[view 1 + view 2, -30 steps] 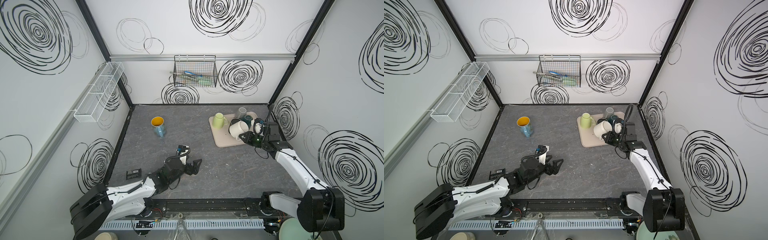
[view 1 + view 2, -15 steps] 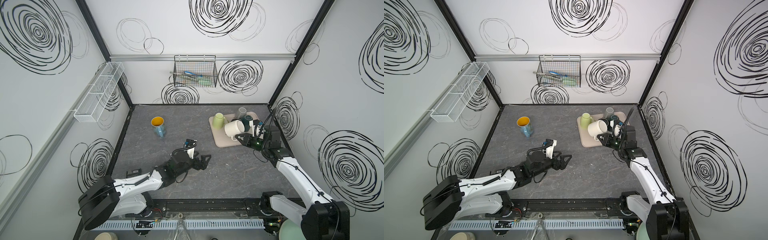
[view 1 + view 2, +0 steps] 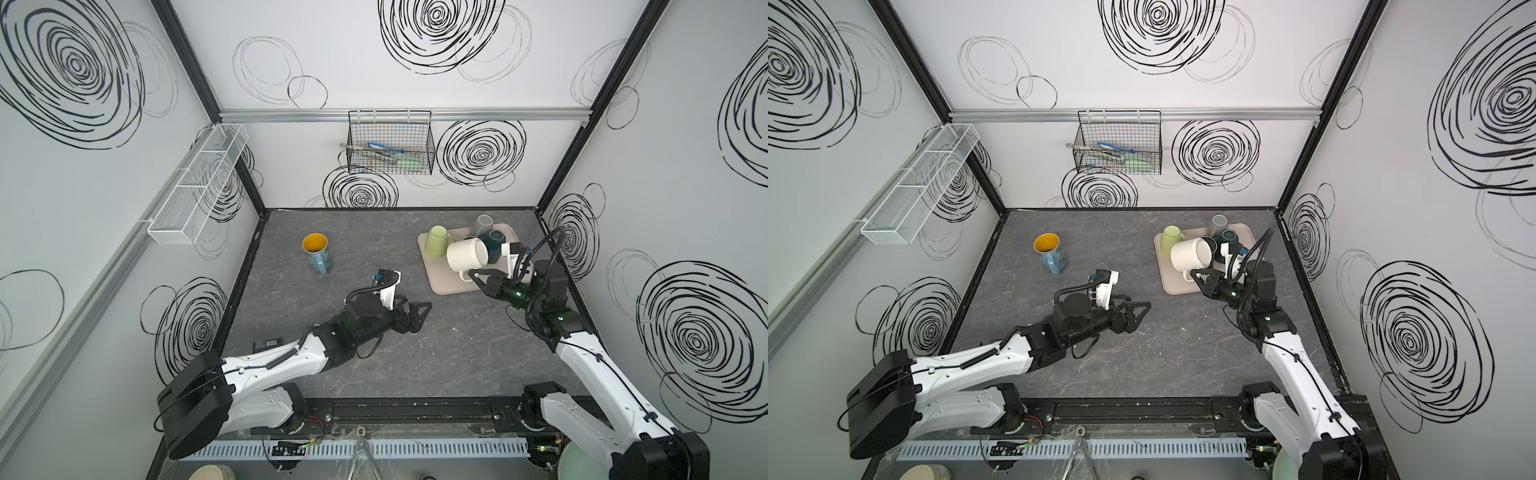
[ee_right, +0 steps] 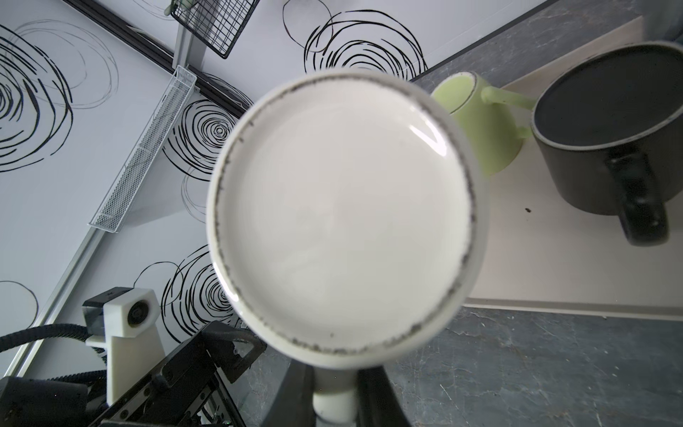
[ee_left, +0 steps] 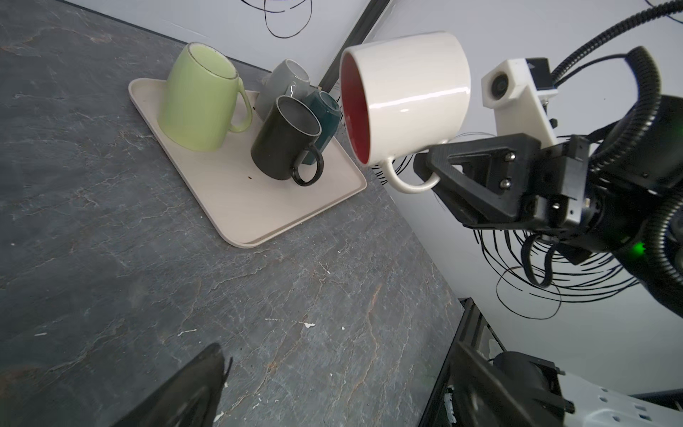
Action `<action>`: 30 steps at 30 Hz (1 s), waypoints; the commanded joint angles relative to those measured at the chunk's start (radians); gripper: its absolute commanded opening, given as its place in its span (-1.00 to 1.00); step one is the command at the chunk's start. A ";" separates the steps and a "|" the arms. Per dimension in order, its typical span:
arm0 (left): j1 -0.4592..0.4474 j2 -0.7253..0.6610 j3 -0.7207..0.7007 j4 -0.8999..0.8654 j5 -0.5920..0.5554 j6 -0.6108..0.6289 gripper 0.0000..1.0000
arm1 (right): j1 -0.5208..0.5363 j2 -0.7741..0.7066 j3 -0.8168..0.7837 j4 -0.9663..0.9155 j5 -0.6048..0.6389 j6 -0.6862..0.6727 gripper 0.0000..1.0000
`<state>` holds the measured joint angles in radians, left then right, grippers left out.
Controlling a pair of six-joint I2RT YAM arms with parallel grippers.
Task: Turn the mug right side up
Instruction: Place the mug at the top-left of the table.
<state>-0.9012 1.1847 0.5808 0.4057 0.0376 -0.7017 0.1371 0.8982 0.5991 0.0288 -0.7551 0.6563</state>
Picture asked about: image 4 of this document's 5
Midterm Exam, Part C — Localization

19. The black wire basket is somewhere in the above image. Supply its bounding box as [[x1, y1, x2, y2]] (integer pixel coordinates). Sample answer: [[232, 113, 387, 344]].
[[165, 0, 260, 60]]

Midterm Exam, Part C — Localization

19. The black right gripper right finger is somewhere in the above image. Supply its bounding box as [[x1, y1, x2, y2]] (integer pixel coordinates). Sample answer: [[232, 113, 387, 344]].
[[357, 367, 411, 427]]

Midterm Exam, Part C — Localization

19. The light green mug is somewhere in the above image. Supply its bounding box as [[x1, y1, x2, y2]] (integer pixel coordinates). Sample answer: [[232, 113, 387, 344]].
[[431, 71, 536, 176]]

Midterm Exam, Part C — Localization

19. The black mug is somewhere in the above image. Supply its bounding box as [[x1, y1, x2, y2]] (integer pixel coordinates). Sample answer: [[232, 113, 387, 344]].
[[531, 41, 682, 247]]

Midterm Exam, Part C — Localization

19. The white mesh wall shelf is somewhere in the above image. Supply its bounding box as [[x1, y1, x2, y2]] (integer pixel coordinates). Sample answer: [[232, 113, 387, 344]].
[[89, 66, 197, 233]]

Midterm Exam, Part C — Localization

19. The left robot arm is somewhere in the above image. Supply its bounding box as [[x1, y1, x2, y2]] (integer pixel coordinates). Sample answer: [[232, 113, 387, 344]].
[[1, 321, 266, 426]]

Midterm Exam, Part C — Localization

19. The white mug red inside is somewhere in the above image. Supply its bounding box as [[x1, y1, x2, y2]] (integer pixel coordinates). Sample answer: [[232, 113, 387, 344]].
[[206, 69, 489, 426]]

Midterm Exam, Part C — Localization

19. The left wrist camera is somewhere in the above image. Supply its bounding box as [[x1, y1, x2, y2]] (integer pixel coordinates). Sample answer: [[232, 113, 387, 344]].
[[82, 286, 165, 406]]

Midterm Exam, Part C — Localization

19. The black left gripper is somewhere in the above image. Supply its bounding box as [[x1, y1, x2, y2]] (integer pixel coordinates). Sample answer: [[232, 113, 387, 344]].
[[91, 321, 267, 426]]

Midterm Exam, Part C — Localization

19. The beige plastic tray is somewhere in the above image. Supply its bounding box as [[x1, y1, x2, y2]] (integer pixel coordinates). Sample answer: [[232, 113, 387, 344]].
[[463, 15, 683, 322]]

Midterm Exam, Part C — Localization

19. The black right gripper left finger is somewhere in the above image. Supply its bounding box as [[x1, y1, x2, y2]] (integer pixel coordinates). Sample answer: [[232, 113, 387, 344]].
[[261, 359, 317, 427]]

